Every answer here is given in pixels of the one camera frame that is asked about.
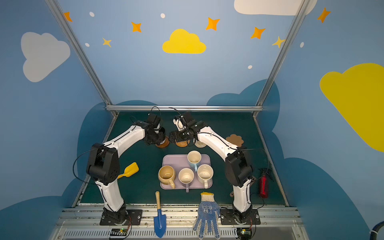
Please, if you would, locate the round woven rattan coaster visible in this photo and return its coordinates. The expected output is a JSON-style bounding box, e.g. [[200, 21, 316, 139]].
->
[[176, 140, 190, 148]]

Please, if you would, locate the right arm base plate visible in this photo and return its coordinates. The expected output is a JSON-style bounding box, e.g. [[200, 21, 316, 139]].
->
[[220, 208, 261, 225]]

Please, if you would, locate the lilac mug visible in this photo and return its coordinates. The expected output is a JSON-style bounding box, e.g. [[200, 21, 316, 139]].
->
[[179, 168, 195, 193]]

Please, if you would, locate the left aluminium frame post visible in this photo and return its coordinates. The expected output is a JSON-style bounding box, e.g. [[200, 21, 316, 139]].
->
[[45, 0, 113, 106]]

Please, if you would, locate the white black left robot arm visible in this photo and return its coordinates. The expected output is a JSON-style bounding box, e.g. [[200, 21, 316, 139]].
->
[[86, 113, 169, 226]]

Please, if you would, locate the right aluminium frame post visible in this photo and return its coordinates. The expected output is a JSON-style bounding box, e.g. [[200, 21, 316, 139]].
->
[[253, 0, 312, 121]]

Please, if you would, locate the white multicolour rope coaster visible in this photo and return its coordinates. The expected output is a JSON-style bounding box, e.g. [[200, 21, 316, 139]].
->
[[194, 141, 207, 148]]

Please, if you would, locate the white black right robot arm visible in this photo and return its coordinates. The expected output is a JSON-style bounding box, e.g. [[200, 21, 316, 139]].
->
[[169, 112, 254, 224]]

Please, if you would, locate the aluminium frame post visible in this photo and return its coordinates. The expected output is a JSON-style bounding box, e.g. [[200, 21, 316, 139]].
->
[[253, 0, 312, 121], [45, 0, 113, 106]]

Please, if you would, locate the black mug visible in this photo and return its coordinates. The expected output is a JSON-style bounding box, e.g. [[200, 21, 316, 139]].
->
[[155, 132, 166, 145]]

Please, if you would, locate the light blue mug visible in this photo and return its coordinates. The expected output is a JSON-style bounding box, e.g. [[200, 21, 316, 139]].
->
[[187, 151, 202, 172]]

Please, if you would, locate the red brush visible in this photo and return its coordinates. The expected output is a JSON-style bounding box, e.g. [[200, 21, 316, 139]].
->
[[259, 168, 273, 199]]

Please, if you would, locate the blue dotted work glove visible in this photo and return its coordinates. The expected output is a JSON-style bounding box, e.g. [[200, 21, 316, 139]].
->
[[193, 192, 221, 240]]

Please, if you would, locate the yellow plastic scoop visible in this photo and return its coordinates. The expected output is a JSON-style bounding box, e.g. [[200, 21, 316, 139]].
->
[[118, 162, 139, 179]]

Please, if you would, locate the flower-shaped cork coaster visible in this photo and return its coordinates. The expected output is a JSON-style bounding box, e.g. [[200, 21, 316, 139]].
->
[[226, 134, 244, 147]]

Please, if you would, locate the yellow mug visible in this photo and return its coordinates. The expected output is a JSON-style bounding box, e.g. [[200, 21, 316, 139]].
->
[[158, 166, 176, 189]]

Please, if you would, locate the aluminium rear frame rail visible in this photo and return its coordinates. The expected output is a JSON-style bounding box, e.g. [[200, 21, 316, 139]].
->
[[106, 105, 263, 112]]

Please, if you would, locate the brown wooden coaster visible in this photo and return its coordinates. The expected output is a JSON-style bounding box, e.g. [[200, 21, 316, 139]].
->
[[156, 137, 170, 149]]

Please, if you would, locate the blue garden trowel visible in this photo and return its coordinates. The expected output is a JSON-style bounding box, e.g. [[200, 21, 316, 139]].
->
[[154, 191, 167, 238]]

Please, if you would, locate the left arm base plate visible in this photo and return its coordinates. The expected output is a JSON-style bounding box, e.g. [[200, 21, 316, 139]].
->
[[100, 208, 143, 226]]

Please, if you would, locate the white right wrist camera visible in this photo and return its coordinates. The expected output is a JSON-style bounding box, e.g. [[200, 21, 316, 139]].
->
[[173, 117, 185, 132]]

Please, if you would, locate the lilac plastic tray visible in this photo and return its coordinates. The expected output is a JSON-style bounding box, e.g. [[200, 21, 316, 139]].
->
[[160, 155, 213, 193]]

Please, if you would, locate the white mug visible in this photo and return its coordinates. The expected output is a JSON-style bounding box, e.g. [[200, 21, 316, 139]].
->
[[197, 164, 214, 189]]

